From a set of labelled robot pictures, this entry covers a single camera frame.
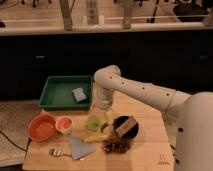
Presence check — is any black cable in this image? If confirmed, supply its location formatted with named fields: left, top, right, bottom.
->
left=0, top=129, right=32, bottom=160

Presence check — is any brown wooden block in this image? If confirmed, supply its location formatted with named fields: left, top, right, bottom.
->
left=115, top=116, right=139, bottom=138

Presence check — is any bunch of brown grapes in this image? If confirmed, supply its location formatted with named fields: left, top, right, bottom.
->
left=102, top=133, right=131, bottom=154

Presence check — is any black bowl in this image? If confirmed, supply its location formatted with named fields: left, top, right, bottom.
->
left=112, top=115, right=140, bottom=140

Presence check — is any yellow banana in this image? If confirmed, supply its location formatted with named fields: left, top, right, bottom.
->
left=83, top=134, right=108, bottom=143

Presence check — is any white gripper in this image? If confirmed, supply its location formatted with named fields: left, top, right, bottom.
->
left=96, top=87, right=114, bottom=124

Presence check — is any orange plastic cup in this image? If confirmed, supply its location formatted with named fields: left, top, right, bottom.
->
left=55, top=116, right=72, bottom=135

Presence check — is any blue grey sponge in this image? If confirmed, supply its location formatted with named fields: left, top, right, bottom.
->
left=72, top=88, right=87, bottom=102

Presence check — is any orange plastic bowl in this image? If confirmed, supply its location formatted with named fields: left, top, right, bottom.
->
left=28, top=114, right=56, bottom=142

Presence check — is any grey folded cloth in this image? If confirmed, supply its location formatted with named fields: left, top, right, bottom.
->
left=68, top=136, right=96, bottom=160

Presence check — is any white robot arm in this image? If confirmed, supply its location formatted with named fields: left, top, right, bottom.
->
left=94, top=65, right=213, bottom=171

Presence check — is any green plastic tray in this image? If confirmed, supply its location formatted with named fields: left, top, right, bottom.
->
left=39, top=75, right=93, bottom=111

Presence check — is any green pepper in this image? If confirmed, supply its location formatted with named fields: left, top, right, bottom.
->
left=85, top=115, right=109, bottom=132

